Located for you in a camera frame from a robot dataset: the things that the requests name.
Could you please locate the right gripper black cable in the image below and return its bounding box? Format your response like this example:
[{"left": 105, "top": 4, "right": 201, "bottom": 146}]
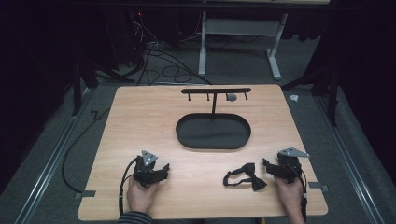
[{"left": 290, "top": 166, "right": 309, "bottom": 222}]

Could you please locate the black metal stand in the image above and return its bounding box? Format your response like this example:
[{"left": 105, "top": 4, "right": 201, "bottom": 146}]
[
  {"left": 70, "top": 57, "right": 136, "bottom": 117},
  {"left": 280, "top": 60, "right": 341, "bottom": 127}
]

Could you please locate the metal floor rail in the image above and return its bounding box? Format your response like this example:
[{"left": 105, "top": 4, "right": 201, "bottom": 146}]
[
  {"left": 13, "top": 88, "right": 94, "bottom": 224},
  {"left": 312, "top": 92, "right": 386, "bottom": 224}
]

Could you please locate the grey tape strip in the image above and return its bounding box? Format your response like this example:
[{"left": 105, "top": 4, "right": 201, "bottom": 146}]
[
  {"left": 307, "top": 181, "right": 330, "bottom": 193},
  {"left": 74, "top": 189, "right": 96, "bottom": 201}
]

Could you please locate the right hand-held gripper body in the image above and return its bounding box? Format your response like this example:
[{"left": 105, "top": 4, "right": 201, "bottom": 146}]
[{"left": 273, "top": 147, "right": 311, "bottom": 185}]

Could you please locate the black hook stand with tray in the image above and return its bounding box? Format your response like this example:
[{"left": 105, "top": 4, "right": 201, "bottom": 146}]
[{"left": 175, "top": 87, "right": 252, "bottom": 150}]

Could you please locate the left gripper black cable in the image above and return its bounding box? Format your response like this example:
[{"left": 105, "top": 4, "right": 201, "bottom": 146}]
[{"left": 118, "top": 157, "right": 139, "bottom": 217}]

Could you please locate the person's right hand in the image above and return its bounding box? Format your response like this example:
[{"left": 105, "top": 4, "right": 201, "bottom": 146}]
[{"left": 274, "top": 175, "right": 304, "bottom": 217}]

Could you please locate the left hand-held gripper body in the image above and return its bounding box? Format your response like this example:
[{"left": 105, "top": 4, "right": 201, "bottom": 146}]
[{"left": 133, "top": 149, "right": 165, "bottom": 189}]

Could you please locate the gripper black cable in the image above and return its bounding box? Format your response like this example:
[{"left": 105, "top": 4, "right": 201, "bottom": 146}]
[
  {"left": 118, "top": 157, "right": 139, "bottom": 217},
  {"left": 290, "top": 166, "right": 309, "bottom": 222}
]

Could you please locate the long black floor cable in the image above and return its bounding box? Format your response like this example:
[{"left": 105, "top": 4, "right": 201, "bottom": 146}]
[{"left": 61, "top": 106, "right": 111, "bottom": 194}]

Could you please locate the person's left hand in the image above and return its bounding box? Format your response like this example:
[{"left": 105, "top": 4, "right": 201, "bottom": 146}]
[{"left": 126, "top": 175, "right": 161, "bottom": 215}]

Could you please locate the black bow tie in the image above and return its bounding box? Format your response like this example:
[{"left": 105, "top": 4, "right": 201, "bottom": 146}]
[{"left": 222, "top": 162, "right": 268, "bottom": 192}]

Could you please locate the white metal desk frame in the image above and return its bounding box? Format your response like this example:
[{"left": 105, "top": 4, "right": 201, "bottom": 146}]
[{"left": 198, "top": 10, "right": 289, "bottom": 82}]

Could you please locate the tangle of floor cables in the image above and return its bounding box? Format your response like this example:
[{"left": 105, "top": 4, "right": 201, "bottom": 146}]
[{"left": 127, "top": 12, "right": 214, "bottom": 87}]

